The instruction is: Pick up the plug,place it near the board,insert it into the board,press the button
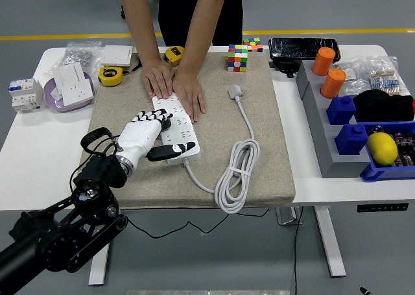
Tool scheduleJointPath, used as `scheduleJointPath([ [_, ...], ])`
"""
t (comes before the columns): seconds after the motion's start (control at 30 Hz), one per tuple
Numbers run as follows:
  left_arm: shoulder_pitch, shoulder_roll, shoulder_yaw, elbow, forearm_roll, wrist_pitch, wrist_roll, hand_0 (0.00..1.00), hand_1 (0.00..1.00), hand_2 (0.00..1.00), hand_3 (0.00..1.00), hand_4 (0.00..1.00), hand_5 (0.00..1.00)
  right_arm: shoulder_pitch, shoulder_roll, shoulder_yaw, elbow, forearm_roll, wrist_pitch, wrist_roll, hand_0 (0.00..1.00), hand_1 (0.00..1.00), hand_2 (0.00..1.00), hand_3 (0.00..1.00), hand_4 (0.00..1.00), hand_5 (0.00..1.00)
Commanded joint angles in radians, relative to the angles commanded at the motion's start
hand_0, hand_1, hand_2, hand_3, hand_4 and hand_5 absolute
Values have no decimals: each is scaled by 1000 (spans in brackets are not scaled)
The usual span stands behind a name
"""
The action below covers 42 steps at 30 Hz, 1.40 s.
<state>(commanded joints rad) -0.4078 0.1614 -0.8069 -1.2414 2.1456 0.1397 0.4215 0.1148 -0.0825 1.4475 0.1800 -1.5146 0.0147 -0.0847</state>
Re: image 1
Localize dark circuit boards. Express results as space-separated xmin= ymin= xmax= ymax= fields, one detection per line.
xmin=390 ymin=131 xmax=415 ymax=168

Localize black cloth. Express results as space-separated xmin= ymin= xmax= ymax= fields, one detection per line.
xmin=352 ymin=89 xmax=415 ymax=123

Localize white power strip cord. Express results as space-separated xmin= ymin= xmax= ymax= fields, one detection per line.
xmin=182 ymin=83 xmax=261 ymax=214

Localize person's right hand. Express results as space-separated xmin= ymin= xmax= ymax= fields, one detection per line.
xmin=141 ymin=58 xmax=176 ymax=100

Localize blue plastic bin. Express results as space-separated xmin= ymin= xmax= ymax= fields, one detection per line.
xmin=356 ymin=119 xmax=415 ymax=182

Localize orange cylinder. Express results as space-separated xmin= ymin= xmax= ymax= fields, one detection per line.
xmin=311 ymin=47 xmax=336 ymax=77
xmin=320 ymin=68 xmax=347 ymax=99

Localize yellow lemon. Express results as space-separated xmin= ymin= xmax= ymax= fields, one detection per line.
xmin=366 ymin=132 xmax=399 ymax=166

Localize large colourful puzzle cube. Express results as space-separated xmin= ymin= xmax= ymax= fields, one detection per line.
xmin=226 ymin=44 xmax=249 ymax=72

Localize clear bag of resistors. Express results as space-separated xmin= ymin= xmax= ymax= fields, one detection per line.
xmin=366 ymin=55 xmax=410 ymax=97

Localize small yellow tape measure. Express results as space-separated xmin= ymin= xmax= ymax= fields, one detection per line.
xmin=164 ymin=45 xmax=185 ymax=67

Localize black office chair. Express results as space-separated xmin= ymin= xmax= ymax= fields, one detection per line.
xmin=110 ymin=0 xmax=130 ymax=19

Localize grey under-table bracket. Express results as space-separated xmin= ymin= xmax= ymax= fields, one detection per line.
xmin=275 ymin=206 xmax=298 ymax=226

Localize blue block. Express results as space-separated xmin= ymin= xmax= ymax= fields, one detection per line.
xmin=334 ymin=123 xmax=369 ymax=156
xmin=326 ymin=95 xmax=357 ymax=126

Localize small black holder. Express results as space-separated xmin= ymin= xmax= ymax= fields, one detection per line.
xmin=270 ymin=58 xmax=302 ymax=78

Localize white wall socket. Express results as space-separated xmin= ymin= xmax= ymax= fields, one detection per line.
xmin=60 ymin=79 xmax=95 ymax=107

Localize glossy black tray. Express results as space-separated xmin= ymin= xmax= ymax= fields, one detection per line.
xmin=268 ymin=37 xmax=341 ymax=64

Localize grey-brown mat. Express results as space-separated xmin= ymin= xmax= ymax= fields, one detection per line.
xmin=79 ymin=51 xmax=296 ymax=211

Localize thin black adapter cord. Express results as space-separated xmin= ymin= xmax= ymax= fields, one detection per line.
xmin=124 ymin=207 xmax=270 ymax=240

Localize large yellow tape measure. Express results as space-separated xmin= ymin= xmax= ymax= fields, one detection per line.
xmin=97 ymin=66 xmax=124 ymax=88

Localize white switch panel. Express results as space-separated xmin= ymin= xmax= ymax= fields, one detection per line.
xmin=51 ymin=63 xmax=86 ymax=90

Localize grey stepped block holder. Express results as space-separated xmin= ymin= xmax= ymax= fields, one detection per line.
xmin=295 ymin=60 xmax=372 ymax=179

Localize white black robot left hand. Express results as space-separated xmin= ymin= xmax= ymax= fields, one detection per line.
xmin=115 ymin=108 xmax=196 ymax=171

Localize person's torso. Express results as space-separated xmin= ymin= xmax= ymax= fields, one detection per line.
xmin=157 ymin=0 xmax=244 ymax=47

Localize white circuit breaker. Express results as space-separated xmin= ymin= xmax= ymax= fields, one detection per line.
xmin=8 ymin=77 xmax=44 ymax=114

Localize person's left hand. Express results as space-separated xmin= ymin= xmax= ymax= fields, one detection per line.
xmin=171 ymin=69 xmax=207 ymax=124

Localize black hanging cable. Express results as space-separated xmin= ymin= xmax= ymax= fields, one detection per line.
xmin=293 ymin=206 xmax=304 ymax=295

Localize purple bowl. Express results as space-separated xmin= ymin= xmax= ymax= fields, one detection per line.
xmin=43 ymin=71 xmax=95 ymax=113

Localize white wall switch plate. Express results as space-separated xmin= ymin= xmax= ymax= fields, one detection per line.
xmin=99 ymin=45 xmax=134 ymax=67

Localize white table leg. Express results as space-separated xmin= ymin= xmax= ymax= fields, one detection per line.
xmin=88 ymin=239 xmax=111 ymax=287
xmin=314 ymin=207 xmax=347 ymax=279

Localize clear bag of screws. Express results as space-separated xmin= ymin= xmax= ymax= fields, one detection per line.
xmin=45 ymin=40 xmax=103 ymax=75

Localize white power strip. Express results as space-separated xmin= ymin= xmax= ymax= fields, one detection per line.
xmin=151 ymin=93 xmax=201 ymax=166

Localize small colourful puzzle cube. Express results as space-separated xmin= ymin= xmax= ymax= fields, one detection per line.
xmin=242 ymin=37 xmax=263 ymax=53

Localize clear bag of small parts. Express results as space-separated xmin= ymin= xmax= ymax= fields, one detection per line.
xmin=337 ymin=60 xmax=370 ymax=97

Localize black table control panel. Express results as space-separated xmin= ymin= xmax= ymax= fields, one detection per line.
xmin=357 ymin=203 xmax=409 ymax=213

